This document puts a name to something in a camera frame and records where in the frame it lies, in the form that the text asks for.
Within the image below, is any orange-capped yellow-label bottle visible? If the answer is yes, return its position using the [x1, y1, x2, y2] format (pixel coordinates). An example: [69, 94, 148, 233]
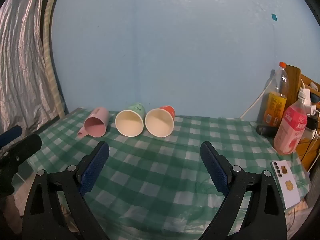
[262, 61, 288, 128]

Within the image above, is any green paper cup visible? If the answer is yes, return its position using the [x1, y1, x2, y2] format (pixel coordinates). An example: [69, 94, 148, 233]
[115, 102, 146, 137]

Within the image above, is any pink plastic cup with handle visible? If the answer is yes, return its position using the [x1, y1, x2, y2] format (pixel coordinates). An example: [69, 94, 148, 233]
[77, 107, 110, 140]

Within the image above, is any black plug adapter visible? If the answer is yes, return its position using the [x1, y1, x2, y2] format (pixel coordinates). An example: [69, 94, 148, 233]
[306, 114, 320, 131]

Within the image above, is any white smartphone with stickers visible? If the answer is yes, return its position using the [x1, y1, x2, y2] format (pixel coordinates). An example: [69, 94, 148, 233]
[271, 160, 301, 209]

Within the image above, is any pink drink bottle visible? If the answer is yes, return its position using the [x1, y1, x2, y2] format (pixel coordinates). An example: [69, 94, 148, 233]
[273, 88, 308, 156]

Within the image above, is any white cable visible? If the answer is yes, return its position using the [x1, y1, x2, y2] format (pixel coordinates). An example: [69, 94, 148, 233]
[239, 78, 273, 119]

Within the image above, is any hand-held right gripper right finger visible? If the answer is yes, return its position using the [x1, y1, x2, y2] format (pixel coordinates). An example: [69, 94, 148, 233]
[200, 141, 287, 240]

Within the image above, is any grey curtain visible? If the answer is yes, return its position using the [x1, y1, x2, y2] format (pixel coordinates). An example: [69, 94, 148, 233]
[0, 0, 64, 140]

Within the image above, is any white power strip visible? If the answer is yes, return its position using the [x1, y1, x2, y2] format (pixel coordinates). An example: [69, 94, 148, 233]
[299, 81, 320, 140]

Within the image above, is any wooden shelf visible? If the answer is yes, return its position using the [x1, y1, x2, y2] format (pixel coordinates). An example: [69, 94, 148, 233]
[284, 64, 320, 173]

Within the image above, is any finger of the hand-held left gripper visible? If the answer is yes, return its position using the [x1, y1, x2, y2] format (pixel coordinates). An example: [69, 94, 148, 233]
[0, 125, 23, 147]
[0, 134, 43, 173]

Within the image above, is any striped fabric strip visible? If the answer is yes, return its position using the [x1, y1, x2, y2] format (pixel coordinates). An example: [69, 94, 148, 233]
[41, 0, 67, 118]

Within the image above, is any green checked tablecloth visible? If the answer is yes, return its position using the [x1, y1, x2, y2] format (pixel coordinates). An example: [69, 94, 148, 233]
[14, 107, 312, 240]

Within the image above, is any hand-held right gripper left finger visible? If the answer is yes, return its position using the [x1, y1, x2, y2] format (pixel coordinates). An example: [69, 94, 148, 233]
[22, 141, 110, 240]

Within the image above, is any black cylindrical object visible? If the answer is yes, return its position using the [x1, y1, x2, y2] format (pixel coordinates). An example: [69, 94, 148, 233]
[256, 124, 278, 137]

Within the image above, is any red paper cup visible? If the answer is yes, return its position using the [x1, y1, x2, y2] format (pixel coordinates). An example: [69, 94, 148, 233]
[145, 105, 176, 138]

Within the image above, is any person's left forearm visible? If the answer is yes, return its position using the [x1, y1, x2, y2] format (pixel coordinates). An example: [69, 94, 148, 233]
[0, 194, 23, 232]

